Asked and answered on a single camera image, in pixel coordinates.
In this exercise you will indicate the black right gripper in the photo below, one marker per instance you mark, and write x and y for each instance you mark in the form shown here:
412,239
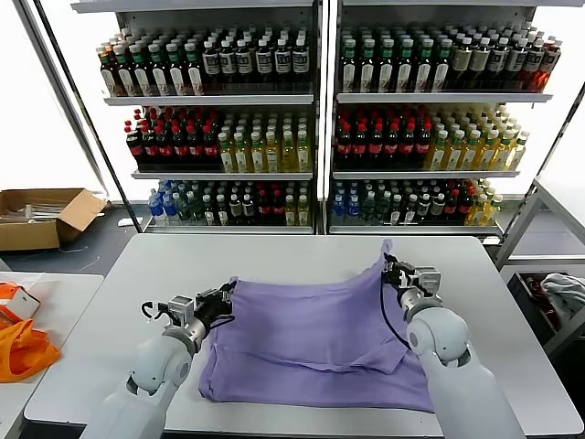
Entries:
404,278

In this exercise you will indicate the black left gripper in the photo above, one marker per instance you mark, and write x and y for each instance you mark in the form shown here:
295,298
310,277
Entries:
205,310

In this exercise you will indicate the purple printed T-shirt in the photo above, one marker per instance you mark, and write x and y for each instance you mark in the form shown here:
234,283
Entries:
297,329

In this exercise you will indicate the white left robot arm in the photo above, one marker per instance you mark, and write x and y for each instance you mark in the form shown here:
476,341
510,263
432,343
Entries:
151,375

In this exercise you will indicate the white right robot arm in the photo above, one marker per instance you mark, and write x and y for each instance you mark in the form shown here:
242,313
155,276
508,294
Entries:
457,379

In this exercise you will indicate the dark bottle white cap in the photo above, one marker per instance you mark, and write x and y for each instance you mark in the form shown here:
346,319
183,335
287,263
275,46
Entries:
437,208
396,210
208,212
222,212
423,208
409,210

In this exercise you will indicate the clear green water bottle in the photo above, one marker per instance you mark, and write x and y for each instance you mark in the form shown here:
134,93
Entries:
368,208
195,208
382,208
183,208

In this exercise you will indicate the blue water bottle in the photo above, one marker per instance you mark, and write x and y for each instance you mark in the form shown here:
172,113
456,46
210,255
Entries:
353,208
155,208
170,208
338,208

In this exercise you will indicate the cola bottle red cap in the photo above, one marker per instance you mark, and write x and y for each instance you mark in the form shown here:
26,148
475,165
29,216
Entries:
150,146
343,144
165,146
422,144
465,206
210,146
451,208
375,144
277,210
180,146
407,144
391,144
359,144
263,210
135,146
195,146

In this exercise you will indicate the yellow juice bottle white cap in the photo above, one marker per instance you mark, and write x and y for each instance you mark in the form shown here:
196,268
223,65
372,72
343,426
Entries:
272,155
225,155
518,153
454,153
303,212
477,210
491,208
439,153
487,153
303,155
503,153
241,155
471,153
257,155
288,155
290,212

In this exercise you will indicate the small white floor scrap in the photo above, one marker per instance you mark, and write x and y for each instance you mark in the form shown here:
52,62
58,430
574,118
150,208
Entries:
124,222

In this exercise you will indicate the dark storage crate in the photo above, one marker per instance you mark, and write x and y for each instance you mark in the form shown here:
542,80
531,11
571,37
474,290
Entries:
525,297

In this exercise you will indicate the red item in crate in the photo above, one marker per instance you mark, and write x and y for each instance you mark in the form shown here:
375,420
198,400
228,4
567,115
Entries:
535,288

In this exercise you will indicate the crumpled grey white cloth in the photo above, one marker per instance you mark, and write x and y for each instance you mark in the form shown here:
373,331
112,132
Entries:
564,288

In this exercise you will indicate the grey metal shelf rack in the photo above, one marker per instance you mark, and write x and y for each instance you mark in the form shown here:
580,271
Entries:
205,100
434,98

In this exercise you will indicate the small orange white box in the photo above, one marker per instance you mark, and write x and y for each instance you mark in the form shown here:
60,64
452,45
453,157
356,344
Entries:
25,302

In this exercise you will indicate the clear plastic tube bundle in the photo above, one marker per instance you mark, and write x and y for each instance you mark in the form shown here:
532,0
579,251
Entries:
41,212

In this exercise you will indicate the dark drink bottle green cap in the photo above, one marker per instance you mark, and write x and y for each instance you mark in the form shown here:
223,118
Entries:
348,68
441,68
174,68
405,68
193,68
138,68
424,68
156,68
386,68
367,68
122,68

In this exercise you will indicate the open cardboard box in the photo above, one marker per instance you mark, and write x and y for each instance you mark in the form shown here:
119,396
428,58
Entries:
27,238

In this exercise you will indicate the orange fabric bag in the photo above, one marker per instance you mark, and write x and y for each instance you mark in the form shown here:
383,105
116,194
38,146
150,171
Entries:
23,352

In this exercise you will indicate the dark bottle beige label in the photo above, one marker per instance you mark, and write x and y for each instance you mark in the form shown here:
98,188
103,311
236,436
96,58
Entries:
461,61
479,61

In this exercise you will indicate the dark bottle blue white label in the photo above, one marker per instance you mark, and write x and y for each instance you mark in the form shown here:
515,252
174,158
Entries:
210,64
300,63
497,61
281,63
532,61
515,61
263,63
244,64
227,64

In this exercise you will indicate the thin black slanted pole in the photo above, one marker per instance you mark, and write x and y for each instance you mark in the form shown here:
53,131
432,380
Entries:
86,114

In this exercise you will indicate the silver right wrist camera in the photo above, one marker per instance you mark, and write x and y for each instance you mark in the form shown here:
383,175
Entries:
426,281

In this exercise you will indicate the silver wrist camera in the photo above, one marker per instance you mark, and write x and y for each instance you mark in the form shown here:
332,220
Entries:
180,310
426,281

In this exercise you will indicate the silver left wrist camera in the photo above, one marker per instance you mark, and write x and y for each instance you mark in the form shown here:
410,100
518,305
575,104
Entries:
180,310

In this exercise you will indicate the grey metal frame cart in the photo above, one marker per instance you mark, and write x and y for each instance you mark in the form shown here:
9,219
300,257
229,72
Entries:
515,231

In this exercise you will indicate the grey slanted frame beam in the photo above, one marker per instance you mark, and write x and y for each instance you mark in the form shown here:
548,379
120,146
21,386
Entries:
59,91

